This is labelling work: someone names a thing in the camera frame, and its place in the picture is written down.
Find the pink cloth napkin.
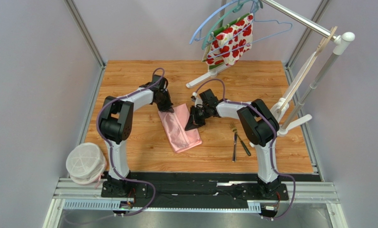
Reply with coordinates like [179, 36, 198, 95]
[158, 104, 203, 153]

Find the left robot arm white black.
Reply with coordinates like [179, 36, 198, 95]
[96, 74, 173, 190]

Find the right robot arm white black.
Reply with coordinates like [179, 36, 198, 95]
[185, 89, 281, 194]

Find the red floral cloth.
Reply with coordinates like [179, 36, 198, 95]
[203, 13, 254, 70]

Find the white hanging cloth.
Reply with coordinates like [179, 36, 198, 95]
[270, 51, 318, 122]

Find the light blue hanger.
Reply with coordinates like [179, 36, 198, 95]
[189, 0, 260, 49]

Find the white mesh basket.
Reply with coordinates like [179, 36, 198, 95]
[66, 142, 107, 185]

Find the teal green hanger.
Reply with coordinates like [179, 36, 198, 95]
[191, 0, 263, 50]

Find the white clothes rack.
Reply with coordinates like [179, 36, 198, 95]
[186, 0, 355, 137]

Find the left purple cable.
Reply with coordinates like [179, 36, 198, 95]
[95, 67, 156, 217]

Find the purple cable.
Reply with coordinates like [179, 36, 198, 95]
[95, 67, 156, 217]
[192, 78, 296, 221]

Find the black handled knife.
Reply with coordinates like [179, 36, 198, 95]
[236, 134, 252, 156]

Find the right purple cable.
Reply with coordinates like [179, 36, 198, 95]
[192, 78, 296, 221]

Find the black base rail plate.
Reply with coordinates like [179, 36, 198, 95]
[101, 171, 292, 209]

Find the thin blue wire hanger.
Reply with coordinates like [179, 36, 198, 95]
[206, 0, 293, 60]

